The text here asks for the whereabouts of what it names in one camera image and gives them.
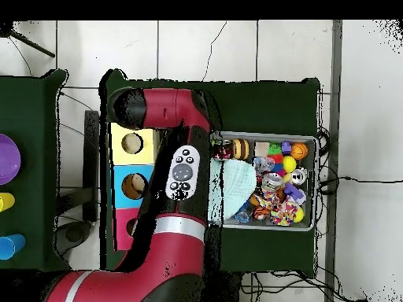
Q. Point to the dark green side table cloth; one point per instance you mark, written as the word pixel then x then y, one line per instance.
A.
pixel 38 126

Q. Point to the yellow cup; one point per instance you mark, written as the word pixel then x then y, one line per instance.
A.
pixel 6 202

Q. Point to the blue cup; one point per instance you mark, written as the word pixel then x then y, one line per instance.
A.
pixel 11 246

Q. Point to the dark green tablecloth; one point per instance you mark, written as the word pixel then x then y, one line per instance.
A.
pixel 271 107

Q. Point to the purple plate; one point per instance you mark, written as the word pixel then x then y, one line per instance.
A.
pixel 7 158

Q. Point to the clear mesh bin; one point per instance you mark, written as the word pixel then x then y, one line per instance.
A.
pixel 264 133

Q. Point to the mint green muslin cloth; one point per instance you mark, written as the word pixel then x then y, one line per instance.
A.
pixel 236 185

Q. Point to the black tripod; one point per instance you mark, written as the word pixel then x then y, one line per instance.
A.
pixel 7 29

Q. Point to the wooden box with three holes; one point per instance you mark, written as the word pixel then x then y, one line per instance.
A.
pixel 119 189

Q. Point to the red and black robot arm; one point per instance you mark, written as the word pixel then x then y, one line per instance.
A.
pixel 176 107

